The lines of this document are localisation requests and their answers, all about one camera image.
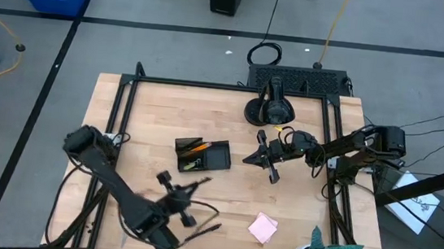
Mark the yellow-green eraser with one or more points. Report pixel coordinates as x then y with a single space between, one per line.
192 165

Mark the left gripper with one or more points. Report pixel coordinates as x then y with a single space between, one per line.
176 198

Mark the black perforated metal case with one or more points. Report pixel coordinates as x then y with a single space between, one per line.
296 79

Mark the pink sticky note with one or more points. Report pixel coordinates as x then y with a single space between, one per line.
261 229
272 219

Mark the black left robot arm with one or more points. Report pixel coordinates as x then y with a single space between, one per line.
118 188

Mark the black aluminium table frame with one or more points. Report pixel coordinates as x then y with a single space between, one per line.
225 87

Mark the white paper sheet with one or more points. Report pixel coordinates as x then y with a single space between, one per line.
417 213

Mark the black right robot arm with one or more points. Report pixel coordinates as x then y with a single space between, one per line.
350 145

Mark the black mesh desk organizer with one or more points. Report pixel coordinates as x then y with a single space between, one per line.
218 159

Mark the black desk lamp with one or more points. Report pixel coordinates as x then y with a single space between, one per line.
274 109

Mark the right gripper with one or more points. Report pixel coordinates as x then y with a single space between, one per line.
285 151

